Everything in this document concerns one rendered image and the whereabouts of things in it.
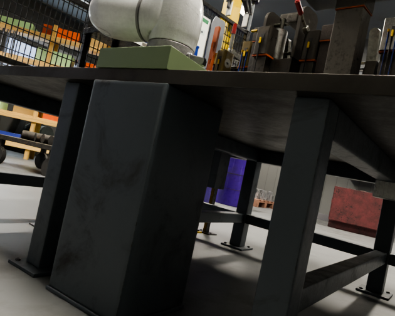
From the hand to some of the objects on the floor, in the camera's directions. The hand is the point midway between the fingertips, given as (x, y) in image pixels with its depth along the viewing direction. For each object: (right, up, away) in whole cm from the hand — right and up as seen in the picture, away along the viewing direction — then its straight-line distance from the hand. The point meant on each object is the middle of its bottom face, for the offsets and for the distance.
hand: (236, 19), depth 191 cm
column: (-45, -115, -72) cm, 143 cm away
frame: (0, -126, -24) cm, 128 cm away
